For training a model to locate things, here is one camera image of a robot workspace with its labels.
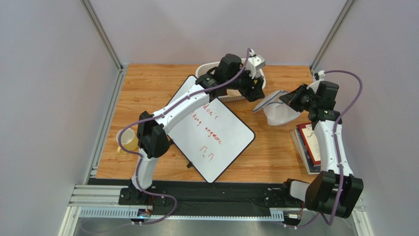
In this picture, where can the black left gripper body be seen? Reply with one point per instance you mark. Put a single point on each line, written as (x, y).
(244, 82)

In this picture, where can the white plastic laundry basket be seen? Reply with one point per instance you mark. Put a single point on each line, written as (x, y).
(211, 75)

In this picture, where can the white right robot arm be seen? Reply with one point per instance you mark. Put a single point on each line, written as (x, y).
(335, 190)

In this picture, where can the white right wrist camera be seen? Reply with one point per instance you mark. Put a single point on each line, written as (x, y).
(315, 86)

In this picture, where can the yellow mug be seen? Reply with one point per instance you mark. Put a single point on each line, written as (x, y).
(128, 139)

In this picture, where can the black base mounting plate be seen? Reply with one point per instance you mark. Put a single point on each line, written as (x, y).
(210, 199)

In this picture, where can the white whiteboard with red writing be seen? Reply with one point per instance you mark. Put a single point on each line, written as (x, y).
(212, 137)

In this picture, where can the red hardcover book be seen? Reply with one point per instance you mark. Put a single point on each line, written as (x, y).
(308, 136)

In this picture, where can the beige bra in basket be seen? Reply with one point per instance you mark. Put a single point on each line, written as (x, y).
(234, 93)

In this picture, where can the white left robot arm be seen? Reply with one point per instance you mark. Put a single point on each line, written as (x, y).
(153, 129)

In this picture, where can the white mesh laundry bag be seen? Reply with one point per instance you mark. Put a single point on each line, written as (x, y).
(276, 111)

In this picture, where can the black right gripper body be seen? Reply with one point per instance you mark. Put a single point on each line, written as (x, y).
(295, 98)

